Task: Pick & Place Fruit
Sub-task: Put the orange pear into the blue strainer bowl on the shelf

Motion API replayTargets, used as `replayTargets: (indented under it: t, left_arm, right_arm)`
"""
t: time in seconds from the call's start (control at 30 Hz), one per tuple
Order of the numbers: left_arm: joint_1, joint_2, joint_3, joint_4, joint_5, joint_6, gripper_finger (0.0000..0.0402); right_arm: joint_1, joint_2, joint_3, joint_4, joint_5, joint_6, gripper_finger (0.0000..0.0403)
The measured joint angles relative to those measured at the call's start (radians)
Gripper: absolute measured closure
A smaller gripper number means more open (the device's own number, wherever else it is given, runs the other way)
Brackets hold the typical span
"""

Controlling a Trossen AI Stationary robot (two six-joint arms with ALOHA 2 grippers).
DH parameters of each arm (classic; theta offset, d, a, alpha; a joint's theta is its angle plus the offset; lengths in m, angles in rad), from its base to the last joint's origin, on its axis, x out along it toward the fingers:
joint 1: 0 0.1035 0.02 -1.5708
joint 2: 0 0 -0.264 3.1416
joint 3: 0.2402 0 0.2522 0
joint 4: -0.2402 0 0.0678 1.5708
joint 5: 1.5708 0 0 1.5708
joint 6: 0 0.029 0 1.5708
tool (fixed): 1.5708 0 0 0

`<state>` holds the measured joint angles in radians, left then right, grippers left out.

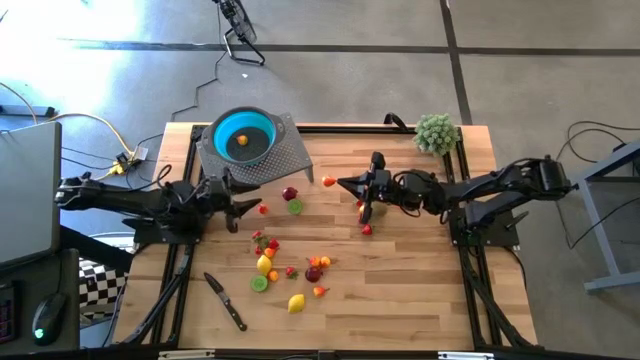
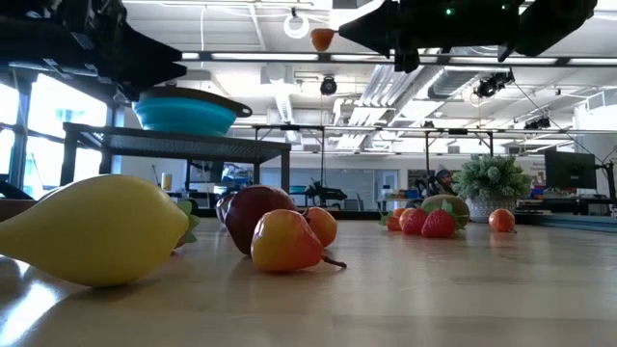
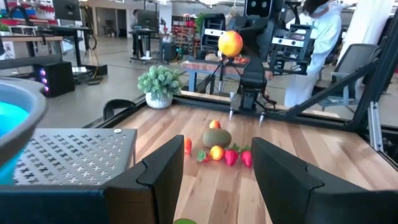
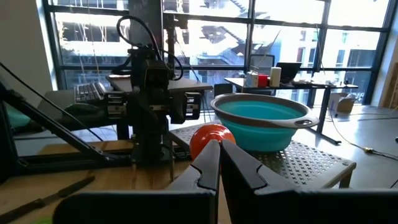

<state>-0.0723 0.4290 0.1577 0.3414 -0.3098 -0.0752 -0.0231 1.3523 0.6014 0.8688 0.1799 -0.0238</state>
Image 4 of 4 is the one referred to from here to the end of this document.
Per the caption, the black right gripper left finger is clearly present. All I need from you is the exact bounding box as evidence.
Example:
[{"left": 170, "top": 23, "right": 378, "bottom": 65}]
[{"left": 52, "top": 139, "right": 221, "bottom": 224}]

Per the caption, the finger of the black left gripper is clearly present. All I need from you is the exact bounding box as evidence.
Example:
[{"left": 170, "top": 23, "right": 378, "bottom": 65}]
[
  {"left": 126, "top": 92, "right": 146, "bottom": 125},
  {"left": 169, "top": 92, "right": 188, "bottom": 124}
]

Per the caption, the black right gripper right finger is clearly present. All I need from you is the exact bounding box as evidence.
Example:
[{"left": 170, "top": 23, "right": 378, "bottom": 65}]
[{"left": 220, "top": 139, "right": 398, "bottom": 224}]

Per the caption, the small orange toy fruit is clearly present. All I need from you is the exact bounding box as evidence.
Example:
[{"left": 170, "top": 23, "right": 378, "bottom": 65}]
[{"left": 188, "top": 123, "right": 236, "bottom": 161}]

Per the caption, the black keyboard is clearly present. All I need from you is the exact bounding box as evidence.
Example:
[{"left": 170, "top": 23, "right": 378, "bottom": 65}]
[{"left": 73, "top": 81, "right": 108, "bottom": 103}]

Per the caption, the black computer mouse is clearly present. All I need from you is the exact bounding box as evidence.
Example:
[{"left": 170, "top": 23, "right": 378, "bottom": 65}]
[{"left": 62, "top": 102, "right": 105, "bottom": 118}]

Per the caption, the gray perforated metal riser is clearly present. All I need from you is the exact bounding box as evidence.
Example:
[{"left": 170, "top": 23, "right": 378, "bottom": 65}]
[{"left": 169, "top": 123, "right": 358, "bottom": 190}]

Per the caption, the blue collapsible colander bowl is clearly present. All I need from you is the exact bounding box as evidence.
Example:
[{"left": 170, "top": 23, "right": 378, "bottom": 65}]
[{"left": 210, "top": 92, "right": 320, "bottom": 152}]

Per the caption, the white box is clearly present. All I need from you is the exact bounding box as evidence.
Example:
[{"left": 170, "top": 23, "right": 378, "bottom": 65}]
[{"left": 245, "top": 72, "right": 259, "bottom": 88}]

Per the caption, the black kitchen knife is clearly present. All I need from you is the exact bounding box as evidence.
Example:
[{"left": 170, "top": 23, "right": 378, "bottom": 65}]
[{"left": 0, "top": 175, "right": 96, "bottom": 224}]

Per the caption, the red box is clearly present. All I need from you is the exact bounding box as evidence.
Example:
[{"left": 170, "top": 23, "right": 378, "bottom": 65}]
[{"left": 257, "top": 74, "right": 270, "bottom": 88}]

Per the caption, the black office chair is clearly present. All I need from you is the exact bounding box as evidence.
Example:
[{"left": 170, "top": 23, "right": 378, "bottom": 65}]
[{"left": 248, "top": 54, "right": 276, "bottom": 75}]

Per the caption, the teal chair seat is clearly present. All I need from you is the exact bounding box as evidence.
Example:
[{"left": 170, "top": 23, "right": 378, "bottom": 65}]
[{"left": 4, "top": 104, "right": 32, "bottom": 130}]

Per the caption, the white cylinder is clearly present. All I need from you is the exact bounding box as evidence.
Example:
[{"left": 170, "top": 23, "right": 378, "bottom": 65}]
[{"left": 269, "top": 67, "right": 282, "bottom": 88}]

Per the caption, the black background table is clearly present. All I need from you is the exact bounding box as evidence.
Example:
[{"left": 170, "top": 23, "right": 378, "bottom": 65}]
[{"left": 223, "top": 77, "right": 360, "bottom": 146}]

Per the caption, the black laptop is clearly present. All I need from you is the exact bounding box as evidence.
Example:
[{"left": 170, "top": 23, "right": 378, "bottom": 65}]
[{"left": 275, "top": 62, "right": 302, "bottom": 83}]

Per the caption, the cardboard box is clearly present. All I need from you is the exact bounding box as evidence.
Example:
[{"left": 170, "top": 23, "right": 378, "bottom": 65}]
[{"left": 328, "top": 92, "right": 357, "bottom": 114}]

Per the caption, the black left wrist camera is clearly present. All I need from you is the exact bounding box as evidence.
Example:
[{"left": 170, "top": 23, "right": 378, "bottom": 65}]
[{"left": 143, "top": 58, "right": 171, "bottom": 91}]

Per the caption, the yellow extension cable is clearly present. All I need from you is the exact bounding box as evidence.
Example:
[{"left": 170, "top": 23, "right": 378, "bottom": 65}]
[{"left": 328, "top": 108, "right": 398, "bottom": 162}]

